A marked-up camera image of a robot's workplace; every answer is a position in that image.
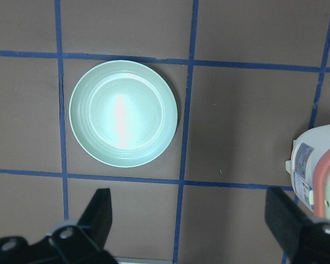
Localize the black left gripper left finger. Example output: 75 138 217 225
77 188 112 248

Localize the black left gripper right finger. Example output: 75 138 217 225
265 187 318 256

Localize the white rice cooker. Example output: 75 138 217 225
285 124 330 220

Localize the near light green plate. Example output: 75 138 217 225
69 60 178 168

